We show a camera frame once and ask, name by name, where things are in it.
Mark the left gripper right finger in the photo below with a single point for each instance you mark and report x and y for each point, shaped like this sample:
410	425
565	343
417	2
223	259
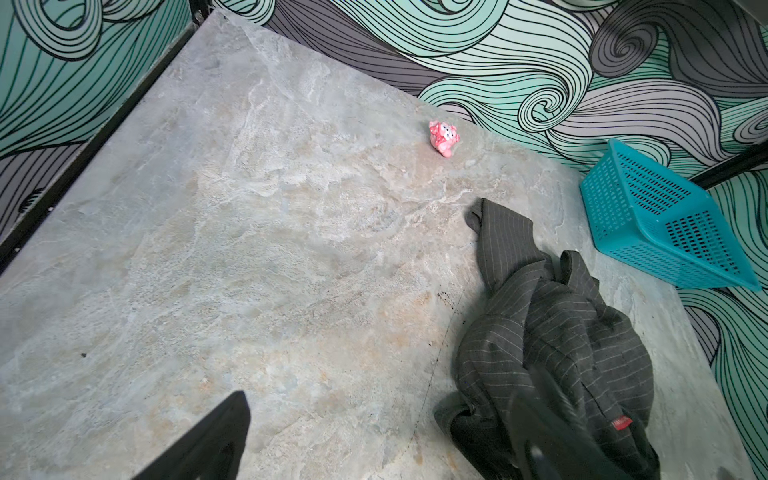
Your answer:
548	437

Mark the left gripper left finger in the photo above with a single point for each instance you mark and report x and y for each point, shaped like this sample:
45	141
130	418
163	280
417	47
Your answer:
212	449

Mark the dark pinstriped long sleeve shirt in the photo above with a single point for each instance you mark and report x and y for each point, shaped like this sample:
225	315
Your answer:
545	333

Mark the teal plastic basket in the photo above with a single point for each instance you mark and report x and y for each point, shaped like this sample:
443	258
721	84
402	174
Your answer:
646	216

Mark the pink toy figure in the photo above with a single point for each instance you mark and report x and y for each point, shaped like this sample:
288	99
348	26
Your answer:
443	137

